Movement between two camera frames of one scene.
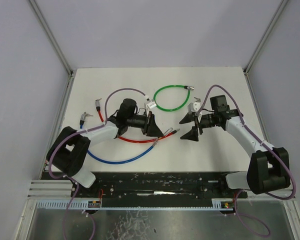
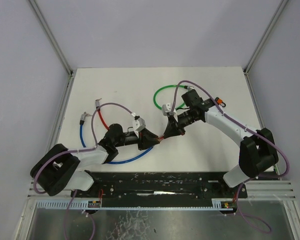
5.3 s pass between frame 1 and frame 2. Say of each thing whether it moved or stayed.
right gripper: moved
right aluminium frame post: stayed
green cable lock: stayed
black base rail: stayed
